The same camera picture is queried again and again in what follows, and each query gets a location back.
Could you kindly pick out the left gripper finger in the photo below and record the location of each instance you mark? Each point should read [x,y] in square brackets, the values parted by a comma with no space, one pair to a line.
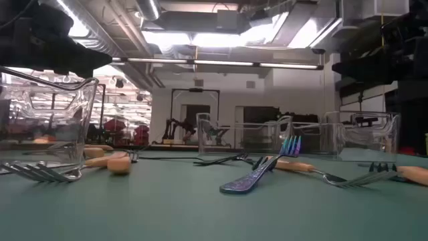
[77,72]
[80,57]

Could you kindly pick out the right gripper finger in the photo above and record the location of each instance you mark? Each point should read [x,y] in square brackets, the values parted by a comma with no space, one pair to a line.
[371,77]
[368,64]

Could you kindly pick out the black metal fork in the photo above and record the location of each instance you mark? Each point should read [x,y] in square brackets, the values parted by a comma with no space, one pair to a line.
[217,160]
[257,164]

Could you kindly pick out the iridescent rainbow fork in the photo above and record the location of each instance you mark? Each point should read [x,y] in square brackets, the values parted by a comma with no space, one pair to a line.
[247,182]

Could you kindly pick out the background black robot arm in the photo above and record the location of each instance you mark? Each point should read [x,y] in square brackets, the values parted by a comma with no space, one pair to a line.
[174,127]

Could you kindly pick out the white ceiling box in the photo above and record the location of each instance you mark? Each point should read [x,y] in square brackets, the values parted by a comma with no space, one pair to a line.
[391,8]

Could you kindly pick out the clear plastic bin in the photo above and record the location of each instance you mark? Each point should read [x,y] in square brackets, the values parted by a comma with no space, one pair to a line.
[394,134]
[281,134]
[83,110]

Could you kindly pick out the red tool cabinet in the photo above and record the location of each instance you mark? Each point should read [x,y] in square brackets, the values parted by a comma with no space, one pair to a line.
[142,134]
[115,127]

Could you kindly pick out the long LED light bar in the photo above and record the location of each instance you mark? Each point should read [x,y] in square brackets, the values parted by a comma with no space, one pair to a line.
[220,63]

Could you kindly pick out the grey ceiling air unit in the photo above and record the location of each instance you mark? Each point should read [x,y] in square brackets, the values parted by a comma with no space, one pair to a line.
[230,20]

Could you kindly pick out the silver ceiling duct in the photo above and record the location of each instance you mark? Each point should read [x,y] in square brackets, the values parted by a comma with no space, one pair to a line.
[110,33]

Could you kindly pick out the black ceiling camera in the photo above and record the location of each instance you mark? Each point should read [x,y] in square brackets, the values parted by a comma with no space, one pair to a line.
[119,83]
[139,97]

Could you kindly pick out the grey wall vent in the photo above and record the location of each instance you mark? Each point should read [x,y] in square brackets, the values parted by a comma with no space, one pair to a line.
[250,84]
[198,83]

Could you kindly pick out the black doorway frame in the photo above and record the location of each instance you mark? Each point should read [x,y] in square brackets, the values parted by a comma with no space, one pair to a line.
[195,90]

